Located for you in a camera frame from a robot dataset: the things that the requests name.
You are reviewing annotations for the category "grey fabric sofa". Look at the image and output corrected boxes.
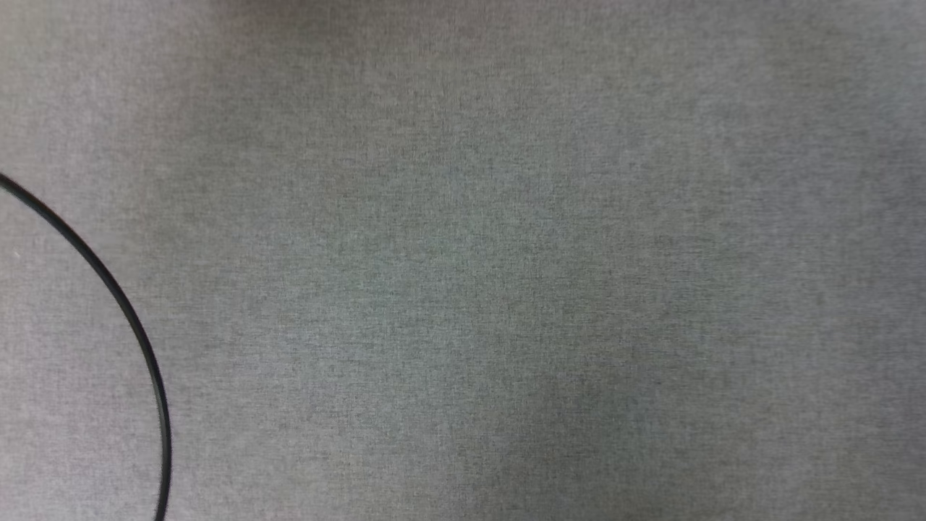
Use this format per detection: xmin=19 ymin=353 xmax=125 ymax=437
xmin=0 ymin=0 xmax=926 ymax=521

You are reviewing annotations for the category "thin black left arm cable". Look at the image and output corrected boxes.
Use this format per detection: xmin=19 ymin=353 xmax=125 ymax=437
xmin=0 ymin=172 xmax=174 ymax=521

